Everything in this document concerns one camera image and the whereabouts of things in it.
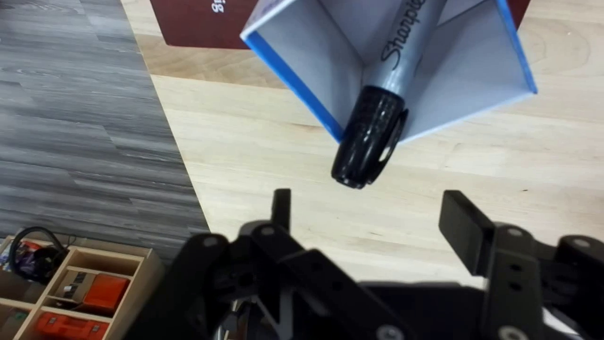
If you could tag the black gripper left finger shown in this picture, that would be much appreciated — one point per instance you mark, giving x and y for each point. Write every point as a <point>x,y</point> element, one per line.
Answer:
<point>281,210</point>

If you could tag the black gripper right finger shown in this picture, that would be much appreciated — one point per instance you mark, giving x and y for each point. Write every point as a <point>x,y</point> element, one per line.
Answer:
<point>468,233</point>

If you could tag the grey marker with black cap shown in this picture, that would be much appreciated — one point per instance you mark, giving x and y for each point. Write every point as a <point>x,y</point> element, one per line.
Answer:
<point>370,138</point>

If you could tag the white and blue box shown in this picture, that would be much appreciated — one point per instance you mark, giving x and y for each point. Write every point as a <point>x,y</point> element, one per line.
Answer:
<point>302,57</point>

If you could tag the wooden workbench with shelves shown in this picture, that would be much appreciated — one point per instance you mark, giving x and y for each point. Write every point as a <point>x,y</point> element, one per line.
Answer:
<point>94,261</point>

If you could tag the small orange storage bin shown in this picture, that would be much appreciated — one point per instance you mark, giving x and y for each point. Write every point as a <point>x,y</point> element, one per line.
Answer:
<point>106,295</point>

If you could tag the dark red hardcover book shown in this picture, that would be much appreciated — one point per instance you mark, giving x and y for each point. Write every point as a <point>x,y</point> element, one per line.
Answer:
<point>189,21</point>

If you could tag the wide orange storage bin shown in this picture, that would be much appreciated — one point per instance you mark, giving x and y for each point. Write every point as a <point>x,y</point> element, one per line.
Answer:
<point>68,325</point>

